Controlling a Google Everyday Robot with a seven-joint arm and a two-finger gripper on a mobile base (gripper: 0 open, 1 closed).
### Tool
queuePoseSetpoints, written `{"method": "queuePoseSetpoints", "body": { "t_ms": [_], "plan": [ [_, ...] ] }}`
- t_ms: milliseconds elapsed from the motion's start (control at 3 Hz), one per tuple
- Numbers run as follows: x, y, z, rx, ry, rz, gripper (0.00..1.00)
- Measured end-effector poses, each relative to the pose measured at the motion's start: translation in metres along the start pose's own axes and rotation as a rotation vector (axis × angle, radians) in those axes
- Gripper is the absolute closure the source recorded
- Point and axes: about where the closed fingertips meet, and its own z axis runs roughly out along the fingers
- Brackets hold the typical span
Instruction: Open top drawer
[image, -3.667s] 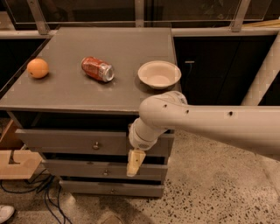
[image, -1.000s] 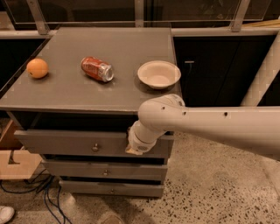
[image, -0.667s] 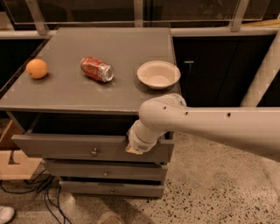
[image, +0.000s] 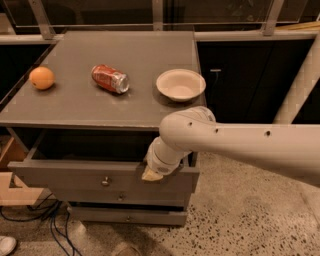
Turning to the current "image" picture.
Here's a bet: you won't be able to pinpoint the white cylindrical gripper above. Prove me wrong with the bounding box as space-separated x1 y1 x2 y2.
142 137 190 182

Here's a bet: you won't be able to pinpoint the grey top drawer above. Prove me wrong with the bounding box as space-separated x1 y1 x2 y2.
9 129 199 193

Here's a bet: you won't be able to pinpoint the grey drawer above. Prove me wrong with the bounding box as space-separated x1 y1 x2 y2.
9 129 199 193
52 189 191 207
68 206 187 226

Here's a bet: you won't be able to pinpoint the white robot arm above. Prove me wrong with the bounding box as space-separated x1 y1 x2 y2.
143 39 320 187

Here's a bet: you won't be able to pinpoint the grey middle drawer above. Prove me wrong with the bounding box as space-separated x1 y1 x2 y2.
52 189 191 207

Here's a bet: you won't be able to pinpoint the grey bottom drawer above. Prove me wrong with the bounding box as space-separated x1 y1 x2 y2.
68 206 187 226

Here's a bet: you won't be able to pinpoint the grey drawer cabinet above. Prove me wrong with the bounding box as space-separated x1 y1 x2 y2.
0 31 199 213

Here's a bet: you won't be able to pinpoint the brown shoe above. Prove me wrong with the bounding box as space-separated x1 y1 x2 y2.
114 245 142 256

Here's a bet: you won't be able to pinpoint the white paper bowl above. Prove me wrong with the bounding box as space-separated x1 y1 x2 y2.
156 69 206 102

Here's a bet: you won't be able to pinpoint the red soda can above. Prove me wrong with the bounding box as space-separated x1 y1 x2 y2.
91 64 129 94

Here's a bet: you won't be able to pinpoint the black low cabinet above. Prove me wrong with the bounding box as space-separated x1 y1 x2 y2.
197 39 313 124

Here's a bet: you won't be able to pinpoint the light wooden box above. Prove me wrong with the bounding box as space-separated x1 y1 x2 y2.
0 135 43 206

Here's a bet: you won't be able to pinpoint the orange fruit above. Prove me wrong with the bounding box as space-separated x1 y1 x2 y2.
29 66 55 90

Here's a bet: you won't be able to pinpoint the white shoe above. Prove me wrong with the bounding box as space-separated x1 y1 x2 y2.
0 236 17 256

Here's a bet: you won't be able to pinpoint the metal glass railing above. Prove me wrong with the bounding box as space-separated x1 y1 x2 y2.
0 0 320 45

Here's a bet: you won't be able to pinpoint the blue floor cables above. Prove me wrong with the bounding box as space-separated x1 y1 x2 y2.
0 193 84 256

